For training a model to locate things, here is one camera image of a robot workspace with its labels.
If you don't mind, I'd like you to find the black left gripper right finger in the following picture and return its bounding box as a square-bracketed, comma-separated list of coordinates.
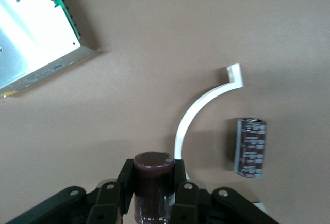
[170, 158, 279, 224]

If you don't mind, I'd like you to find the white curved plastic bracket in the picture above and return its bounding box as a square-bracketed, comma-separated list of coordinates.
[174, 63, 267, 210]

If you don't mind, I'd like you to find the square metal plate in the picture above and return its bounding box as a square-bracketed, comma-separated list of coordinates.
[0, 0, 97, 98]

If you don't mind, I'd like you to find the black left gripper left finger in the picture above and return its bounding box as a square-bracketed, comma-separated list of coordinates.
[5, 158, 137, 224]

